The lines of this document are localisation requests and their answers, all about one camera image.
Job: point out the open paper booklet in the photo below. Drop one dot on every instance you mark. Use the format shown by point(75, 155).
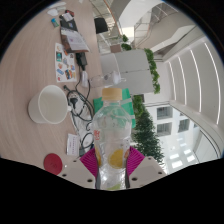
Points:
point(75, 40)

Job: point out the white paper card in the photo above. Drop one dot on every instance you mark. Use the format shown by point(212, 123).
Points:
point(72, 145)

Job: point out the black chair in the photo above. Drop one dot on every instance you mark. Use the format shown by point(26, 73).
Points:
point(101, 25)

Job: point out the flat round red coaster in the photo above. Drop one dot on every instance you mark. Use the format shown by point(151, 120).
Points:
point(52, 164)

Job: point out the small white case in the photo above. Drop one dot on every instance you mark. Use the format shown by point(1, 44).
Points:
point(53, 12)

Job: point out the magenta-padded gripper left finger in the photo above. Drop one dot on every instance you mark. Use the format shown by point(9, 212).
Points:
point(76, 173)

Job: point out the clear drink bottle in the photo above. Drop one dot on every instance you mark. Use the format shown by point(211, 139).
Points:
point(111, 133)

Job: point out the small teal item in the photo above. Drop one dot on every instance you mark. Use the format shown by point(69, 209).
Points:
point(54, 22)

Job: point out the white cup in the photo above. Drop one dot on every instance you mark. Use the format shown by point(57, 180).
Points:
point(50, 105)

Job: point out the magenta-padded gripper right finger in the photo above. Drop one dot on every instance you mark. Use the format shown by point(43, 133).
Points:
point(148, 170)

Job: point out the green chair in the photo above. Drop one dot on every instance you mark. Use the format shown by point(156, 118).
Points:
point(128, 100)

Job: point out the small potted plants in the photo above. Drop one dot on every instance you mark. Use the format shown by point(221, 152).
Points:
point(125, 46)

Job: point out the white charger block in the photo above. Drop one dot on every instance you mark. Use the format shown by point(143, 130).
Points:
point(84, 79)

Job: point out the colourful sticker sheet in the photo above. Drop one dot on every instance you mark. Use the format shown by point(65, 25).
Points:
point(65, 63)

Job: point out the clear shaker bottle, white lid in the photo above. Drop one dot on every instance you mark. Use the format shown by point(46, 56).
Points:
point(103, 80)

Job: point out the black power adapter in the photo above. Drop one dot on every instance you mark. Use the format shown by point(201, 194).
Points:
point(81, 60)

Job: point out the row of potted trees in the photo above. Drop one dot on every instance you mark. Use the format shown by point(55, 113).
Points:
point(146, 136)

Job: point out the ceiling light strips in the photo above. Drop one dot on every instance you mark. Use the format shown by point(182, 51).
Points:
point(196, 76)

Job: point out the black phone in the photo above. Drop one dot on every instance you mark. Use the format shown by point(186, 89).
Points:
point(71, 25)

